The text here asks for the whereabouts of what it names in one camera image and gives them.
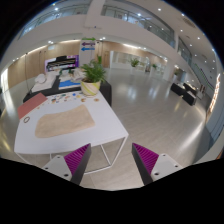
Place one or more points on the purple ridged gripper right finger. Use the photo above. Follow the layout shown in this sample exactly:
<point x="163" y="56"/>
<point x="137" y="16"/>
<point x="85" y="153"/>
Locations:
<point x="153" y="166"/>

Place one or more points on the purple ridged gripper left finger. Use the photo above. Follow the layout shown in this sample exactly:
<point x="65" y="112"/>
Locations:
<point x="72" y="166"/>

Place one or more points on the beige towel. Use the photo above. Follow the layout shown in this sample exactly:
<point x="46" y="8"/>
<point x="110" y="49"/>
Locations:
<point x="51" y="125"/>

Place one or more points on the white table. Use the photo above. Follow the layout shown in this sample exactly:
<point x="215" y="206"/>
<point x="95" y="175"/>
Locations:
<point x="108" y="132"/>

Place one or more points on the black sofa bench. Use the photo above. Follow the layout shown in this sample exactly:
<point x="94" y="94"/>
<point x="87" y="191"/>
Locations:
<point x="187" y="93"/>

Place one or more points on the blue board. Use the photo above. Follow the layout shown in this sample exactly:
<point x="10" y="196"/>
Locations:
<point x="68" y="84"/>

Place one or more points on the black display counter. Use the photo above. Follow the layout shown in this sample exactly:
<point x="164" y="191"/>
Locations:
<point x="105" y="89"/>

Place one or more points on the potted green plant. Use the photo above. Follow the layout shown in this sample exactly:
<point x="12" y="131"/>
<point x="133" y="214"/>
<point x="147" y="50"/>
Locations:
<point x="94" y="76"/>

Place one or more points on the distant potted plant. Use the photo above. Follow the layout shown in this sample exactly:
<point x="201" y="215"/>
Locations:
<point x="134" y="62"/>

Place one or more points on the directional sign pillar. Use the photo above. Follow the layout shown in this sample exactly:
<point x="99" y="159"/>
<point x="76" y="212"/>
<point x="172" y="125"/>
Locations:
<point x="87" y="50"/>

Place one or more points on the ring shaped object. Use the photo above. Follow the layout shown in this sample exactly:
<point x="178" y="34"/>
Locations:
<point x="26" y="119"/>

